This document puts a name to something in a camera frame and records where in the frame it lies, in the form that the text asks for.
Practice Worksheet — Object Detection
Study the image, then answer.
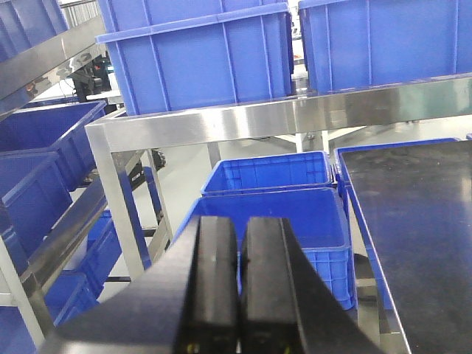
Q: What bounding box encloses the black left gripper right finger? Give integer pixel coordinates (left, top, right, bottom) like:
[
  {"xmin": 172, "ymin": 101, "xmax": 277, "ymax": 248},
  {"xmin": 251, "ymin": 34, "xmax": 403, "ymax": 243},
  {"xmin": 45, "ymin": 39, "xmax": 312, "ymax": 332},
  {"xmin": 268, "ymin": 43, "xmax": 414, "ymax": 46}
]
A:
[{"xmin": 240, "ymin": 217, "xmax": 381, "ymax": 353}]

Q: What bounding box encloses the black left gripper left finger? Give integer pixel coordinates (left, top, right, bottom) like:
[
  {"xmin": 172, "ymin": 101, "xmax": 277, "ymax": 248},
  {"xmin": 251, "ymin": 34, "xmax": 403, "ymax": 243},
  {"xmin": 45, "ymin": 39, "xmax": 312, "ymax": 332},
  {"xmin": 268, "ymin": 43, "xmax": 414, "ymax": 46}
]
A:
[{"xmin": 39, "ymin": 216, "xmax": 238, "ymax": 353}]

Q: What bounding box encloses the blue bin on left shelf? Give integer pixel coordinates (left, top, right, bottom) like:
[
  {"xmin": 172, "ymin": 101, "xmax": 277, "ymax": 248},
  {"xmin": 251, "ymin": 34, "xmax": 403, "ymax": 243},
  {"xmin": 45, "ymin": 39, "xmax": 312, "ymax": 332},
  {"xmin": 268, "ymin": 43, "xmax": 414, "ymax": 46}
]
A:
[{"xmin": 1, "ymin": 100, "xmax": 106, "ymax": 191}]

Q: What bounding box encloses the blue bin below left gripper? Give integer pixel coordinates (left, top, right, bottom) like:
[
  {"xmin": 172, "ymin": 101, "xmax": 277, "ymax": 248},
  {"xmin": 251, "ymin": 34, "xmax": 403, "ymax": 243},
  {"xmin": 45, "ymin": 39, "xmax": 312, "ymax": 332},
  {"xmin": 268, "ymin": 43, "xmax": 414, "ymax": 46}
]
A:
[{"xmin": 175, "ymin": 187, "xmax": 358, "ymax": 310}]

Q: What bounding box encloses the blue bin behind near bin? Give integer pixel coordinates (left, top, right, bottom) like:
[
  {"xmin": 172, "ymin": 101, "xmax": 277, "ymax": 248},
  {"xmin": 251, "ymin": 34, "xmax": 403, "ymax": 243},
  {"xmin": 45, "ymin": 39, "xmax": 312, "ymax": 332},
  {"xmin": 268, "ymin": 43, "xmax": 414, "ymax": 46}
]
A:
[{"xmin": 201, "ymin": 151, "xmax": 333, "ymax": 197}]

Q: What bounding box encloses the blue crate upper left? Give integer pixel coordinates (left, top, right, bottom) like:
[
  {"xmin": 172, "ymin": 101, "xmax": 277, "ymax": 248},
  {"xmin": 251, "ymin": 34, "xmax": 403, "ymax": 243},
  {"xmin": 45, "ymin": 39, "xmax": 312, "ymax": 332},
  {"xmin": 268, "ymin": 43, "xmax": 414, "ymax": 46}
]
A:
[{"xmin": 97, "ymin": 1, "xmax": 293, "ymax": 115}]

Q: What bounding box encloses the blue crate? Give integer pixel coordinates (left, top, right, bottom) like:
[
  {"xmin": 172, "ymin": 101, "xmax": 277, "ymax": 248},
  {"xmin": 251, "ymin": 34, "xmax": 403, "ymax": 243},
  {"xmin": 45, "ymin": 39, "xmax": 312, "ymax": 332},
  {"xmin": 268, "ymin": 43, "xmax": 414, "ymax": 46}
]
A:
[
  {"xmin": 97, "ymin": 1, "xmax": 293, "ymax": 115},
  {"xmin": 299, "ymin": 1, "xmax": 471, "ymax": 94}
]

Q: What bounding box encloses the blue crate upper middle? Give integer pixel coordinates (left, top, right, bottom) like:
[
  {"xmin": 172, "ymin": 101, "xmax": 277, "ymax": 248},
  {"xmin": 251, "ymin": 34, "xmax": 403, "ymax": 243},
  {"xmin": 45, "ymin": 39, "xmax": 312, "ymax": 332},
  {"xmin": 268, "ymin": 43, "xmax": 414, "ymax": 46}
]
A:
[{"xmin": 299, "ymin": 1, "xmax": 471, "ymax": 94}]

